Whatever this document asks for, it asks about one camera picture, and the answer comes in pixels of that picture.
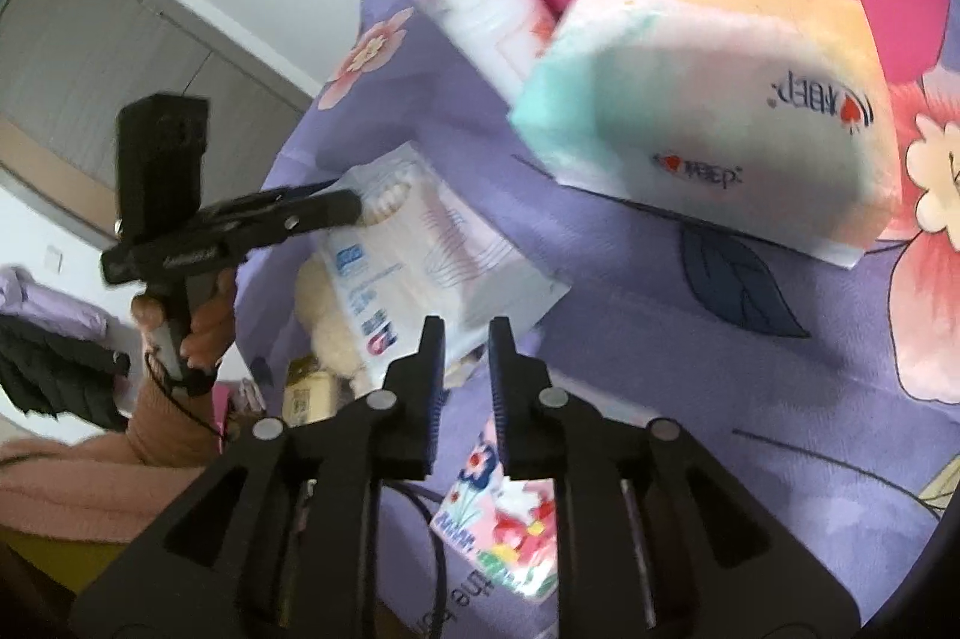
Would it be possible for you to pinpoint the gold tissue pack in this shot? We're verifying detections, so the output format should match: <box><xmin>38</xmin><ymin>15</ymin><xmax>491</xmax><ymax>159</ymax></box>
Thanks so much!
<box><xmin>283</xmin><ymin>355</ymin><xmax>340</xmax><ymax>424</ymax></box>

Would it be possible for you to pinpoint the dark clothing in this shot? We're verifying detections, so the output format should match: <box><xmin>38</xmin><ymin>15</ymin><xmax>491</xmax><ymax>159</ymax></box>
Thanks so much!
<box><xmin>0</xmin><ymin>313</ymin><xmax>134</xmax><ymax>434</ymax></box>

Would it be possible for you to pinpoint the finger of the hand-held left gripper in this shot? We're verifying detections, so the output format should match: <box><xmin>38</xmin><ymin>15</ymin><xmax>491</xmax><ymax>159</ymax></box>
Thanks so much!
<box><xmin>191</xmin><ymin>191</ymin><xmax>365</xmax><ymax>256</ymax></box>
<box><xmin>255</xmin><ymin>179</ymin><xmax>344</xmax><ymax>199</ymax></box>

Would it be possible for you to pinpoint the person's left hand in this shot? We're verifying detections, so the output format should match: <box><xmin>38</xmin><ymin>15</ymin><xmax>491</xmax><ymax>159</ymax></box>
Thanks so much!
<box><xmin>131</xmin><ymin>270</ymin><xmax>239</xmax><ymax>396</ymax></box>

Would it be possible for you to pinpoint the lavender lettered box lid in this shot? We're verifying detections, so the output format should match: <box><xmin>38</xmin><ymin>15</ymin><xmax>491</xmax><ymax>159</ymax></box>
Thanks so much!
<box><xmin>375</xmin><ymin>564</ymin><xmax>560</xmax><ymax>639</ymax></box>

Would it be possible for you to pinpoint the grey door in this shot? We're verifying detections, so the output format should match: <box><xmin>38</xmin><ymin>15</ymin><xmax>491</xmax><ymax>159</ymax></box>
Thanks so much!
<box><xmin>0</xmin><ymin>0</ymin><xmax>316</xmax><ymax>239</ymax></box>

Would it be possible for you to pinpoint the beige plush bear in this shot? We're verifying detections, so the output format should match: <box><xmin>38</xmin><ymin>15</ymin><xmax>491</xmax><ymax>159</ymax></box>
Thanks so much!
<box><xmin>295</xmin><ymin>255</ymin><xmax>395</xmax><ymax>398</ymax></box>

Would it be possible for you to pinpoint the cotton swab pack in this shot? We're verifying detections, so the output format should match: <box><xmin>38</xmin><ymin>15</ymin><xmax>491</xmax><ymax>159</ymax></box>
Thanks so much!
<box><xmin>313</xmin><ymin>142</ymin><xmax>572</xmax><ymax>385</ymax></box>

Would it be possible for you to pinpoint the pastel tissue pack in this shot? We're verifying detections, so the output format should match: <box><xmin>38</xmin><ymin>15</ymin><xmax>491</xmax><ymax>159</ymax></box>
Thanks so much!
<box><xmin>508</xmin><ymin>0</ymin><xmax>905</xmax><ymax>271</ymax></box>

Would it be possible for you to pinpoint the small floral tissue packet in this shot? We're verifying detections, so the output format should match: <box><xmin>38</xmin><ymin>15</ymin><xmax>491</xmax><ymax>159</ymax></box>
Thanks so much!
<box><xmin>430</xmin><ymin>415</ymin><xmax>562</xmax><ymax>604</ymax></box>

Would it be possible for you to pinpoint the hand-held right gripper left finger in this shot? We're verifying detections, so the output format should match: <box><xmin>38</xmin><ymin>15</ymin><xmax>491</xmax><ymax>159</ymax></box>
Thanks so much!
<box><xmin>71</xmin><ymin>315</ymin><xmax>451</xmax><ymax>639</ymax></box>

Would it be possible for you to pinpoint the black cable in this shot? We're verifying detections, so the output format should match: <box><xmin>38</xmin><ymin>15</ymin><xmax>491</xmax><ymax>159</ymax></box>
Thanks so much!
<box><xmin>388</xmin><ymin>480</ymin><xmax>452</xmax><ymax>639</ymax></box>

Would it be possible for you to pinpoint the white pump bottle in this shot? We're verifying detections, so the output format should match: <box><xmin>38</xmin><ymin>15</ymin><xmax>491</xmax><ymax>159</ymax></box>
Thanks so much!
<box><xmin>382</xmin><ymin>0</ymin><xmax>562</xmax><ymax>101</ymax></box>

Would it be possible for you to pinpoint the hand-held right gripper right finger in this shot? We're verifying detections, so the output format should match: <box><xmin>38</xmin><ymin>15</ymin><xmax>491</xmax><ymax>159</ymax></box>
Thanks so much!
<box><xmin>487</xmin><ymin>315</ymin><xmax>860</xmax><ymax>639</ymax></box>

